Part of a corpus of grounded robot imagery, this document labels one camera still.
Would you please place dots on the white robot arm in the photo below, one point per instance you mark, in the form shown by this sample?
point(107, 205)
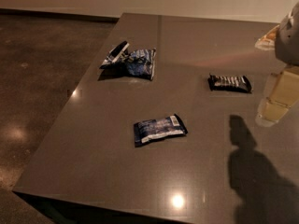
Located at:
point(287, 41)

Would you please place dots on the blue blueberry rxbar wrapper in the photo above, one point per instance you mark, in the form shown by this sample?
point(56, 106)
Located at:
point(152, 130)

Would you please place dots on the black chocolate rxbar wrapper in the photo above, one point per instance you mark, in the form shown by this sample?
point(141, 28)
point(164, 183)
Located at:
point(229, 83)

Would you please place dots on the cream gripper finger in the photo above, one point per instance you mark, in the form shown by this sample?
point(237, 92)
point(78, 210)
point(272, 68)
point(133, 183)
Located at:
point(267, 41)
point(280, 94)

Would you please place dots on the crumpled blue snack bag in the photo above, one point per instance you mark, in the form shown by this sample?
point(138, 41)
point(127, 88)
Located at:
point(140, 63)

